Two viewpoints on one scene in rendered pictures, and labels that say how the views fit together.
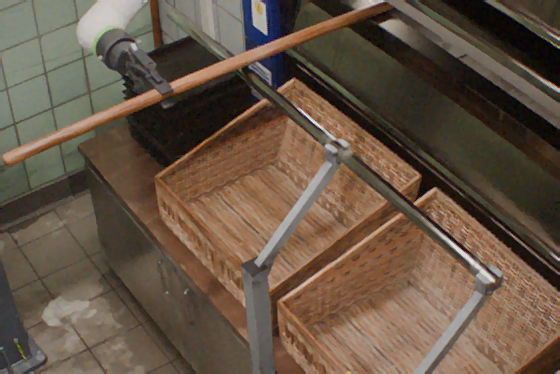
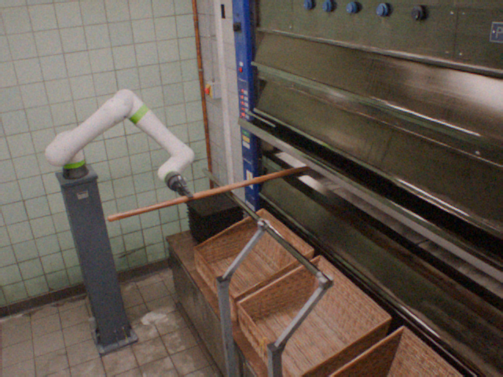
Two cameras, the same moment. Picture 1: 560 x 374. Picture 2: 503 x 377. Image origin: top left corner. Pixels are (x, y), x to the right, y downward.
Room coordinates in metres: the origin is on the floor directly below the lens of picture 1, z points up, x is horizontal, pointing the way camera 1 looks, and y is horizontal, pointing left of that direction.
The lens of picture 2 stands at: (-0.07, -0.29, 2.20)
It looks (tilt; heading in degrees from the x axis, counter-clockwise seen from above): 25 degrees down; 7
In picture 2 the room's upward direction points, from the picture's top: 4 degrees counter-clockwise
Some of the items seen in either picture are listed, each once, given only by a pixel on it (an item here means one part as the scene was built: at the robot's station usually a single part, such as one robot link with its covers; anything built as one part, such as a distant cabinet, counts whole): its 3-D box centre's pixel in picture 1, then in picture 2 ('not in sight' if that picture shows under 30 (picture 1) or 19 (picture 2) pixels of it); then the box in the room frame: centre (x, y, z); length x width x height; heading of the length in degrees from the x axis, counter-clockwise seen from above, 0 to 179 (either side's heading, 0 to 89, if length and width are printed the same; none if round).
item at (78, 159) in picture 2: not in sight; (69, 149); (2.25, 0.94, 1.36); 0.16 x 0.13 x 0.19; 4
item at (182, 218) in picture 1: (284, 197); (251, 260); (2.13, -0.03, 0.72); 0.56 x 0.49 x 0.28; 32
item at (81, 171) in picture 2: not in sight; (72, 166); (2.30, 0.98, 1.23); 0.26 x 0.15 x 0.06; 35
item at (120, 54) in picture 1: (131, 62); (178, 186); (2.09, 0.31, 1.19); 0.09 x 0.07 x 0.08; 31
